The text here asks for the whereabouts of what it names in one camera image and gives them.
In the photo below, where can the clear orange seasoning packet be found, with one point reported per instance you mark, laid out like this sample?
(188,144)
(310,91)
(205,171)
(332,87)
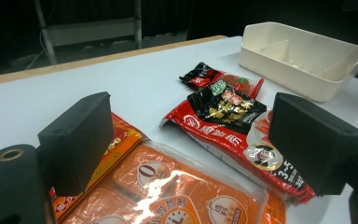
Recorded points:
(199,193)

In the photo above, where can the cream plastic storage box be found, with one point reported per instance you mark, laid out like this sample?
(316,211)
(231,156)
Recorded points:
(307,81)

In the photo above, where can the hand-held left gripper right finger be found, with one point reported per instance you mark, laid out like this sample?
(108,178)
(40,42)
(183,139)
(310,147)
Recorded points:
(313,143)

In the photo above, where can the red black seasoning packet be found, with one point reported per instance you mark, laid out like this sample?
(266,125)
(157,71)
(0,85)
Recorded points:
(217,130)

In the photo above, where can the small red black snack packet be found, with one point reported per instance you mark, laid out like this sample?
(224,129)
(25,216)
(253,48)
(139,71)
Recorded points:
(205,76)

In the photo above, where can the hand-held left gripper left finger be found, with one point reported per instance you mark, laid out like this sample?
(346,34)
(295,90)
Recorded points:
(77,140)

